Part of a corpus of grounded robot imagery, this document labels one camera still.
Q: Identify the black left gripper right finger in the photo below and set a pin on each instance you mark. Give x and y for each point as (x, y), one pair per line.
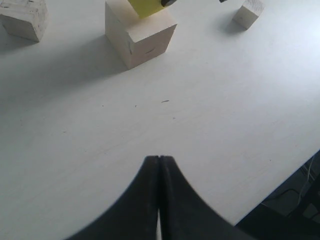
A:
(184, 215)

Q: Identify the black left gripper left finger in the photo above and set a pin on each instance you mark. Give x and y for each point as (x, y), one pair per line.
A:
(134, 215)

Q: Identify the yellow cube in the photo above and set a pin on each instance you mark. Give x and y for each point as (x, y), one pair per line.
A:
(146, 8)

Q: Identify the large wooden cube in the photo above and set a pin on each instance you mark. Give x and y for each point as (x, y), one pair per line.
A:
(137, 40)

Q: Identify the medium wooden cube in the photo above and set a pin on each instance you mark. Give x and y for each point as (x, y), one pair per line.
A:
(27, 19)

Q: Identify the small wooden cube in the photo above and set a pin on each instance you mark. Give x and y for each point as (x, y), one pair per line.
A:
(248, 13)

